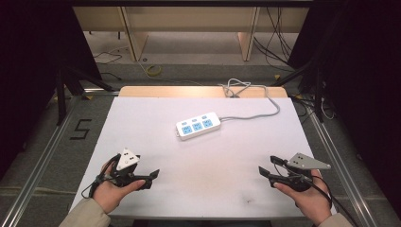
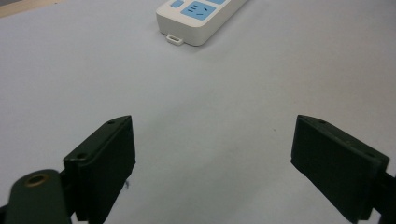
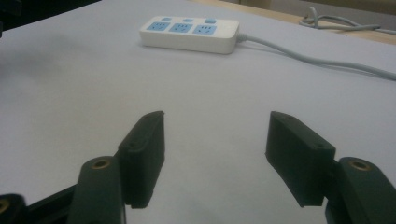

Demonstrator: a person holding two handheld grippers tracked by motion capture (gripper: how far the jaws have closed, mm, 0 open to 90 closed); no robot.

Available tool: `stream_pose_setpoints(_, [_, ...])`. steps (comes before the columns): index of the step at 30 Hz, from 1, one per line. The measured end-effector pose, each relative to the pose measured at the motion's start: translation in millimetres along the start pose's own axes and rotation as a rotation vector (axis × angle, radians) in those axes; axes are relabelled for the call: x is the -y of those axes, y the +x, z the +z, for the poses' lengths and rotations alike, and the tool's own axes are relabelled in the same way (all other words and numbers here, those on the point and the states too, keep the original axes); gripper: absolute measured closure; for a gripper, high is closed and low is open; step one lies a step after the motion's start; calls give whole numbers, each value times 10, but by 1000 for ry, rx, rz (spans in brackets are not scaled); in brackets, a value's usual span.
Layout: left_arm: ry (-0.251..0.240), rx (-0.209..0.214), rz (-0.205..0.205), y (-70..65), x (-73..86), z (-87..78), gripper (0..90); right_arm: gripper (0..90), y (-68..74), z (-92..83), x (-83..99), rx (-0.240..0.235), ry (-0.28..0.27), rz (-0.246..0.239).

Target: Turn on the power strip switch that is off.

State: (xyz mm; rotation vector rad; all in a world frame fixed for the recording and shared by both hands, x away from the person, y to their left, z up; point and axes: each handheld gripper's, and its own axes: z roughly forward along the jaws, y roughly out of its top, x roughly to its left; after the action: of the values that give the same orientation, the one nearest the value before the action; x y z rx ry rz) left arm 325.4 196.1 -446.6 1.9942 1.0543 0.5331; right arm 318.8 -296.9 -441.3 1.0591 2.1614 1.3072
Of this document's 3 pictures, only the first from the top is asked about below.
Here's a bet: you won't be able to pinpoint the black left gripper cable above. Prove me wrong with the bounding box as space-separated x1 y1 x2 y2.
80 153 121 200

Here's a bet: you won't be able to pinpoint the person's right hand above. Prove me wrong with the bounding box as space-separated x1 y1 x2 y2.
273 169 333 226

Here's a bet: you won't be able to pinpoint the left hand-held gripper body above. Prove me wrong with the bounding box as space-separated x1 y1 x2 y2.
108 147 149 188

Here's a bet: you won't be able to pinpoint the aluminium floor rail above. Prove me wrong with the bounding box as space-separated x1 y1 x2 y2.
306 108 379 227
0 93 83 227

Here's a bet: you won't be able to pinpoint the bundle of black floor cables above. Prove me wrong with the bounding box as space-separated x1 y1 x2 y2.
253 7 296 72

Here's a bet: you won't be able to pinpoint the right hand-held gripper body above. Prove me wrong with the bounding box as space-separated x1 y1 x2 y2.
275 152 332 193

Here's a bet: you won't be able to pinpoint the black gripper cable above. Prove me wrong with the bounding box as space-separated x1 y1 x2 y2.
310 175 361 227
80 153 121 200

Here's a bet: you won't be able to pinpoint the white power strip blue sockets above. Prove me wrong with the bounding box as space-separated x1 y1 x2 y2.
175 112 222 142

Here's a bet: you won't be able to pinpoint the yellow coiled cable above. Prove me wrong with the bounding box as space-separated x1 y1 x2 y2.
145 63 164 79

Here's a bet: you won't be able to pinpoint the white table cover board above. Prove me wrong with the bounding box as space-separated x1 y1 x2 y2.
69 96 338 220

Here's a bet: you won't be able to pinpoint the light wooden bench frame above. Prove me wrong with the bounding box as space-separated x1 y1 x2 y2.
72 6 310 62

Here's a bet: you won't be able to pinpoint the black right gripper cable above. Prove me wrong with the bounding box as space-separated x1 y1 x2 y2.
310 175 361 227

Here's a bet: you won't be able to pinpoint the grey power strip cable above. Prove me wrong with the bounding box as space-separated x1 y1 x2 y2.
218 78 281 123

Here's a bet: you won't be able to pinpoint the person's left hand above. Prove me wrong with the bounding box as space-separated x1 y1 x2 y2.
93 165 147 214

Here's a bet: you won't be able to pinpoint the black metal stand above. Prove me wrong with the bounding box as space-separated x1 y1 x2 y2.
54 61 115 127
270 58 326 124

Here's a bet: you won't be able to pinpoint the dark curtain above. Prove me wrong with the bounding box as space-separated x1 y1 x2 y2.
0 0 103 178
287 0 401 218

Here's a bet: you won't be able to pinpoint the thin black floor cable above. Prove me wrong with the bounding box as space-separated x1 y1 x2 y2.
92 51 124 81

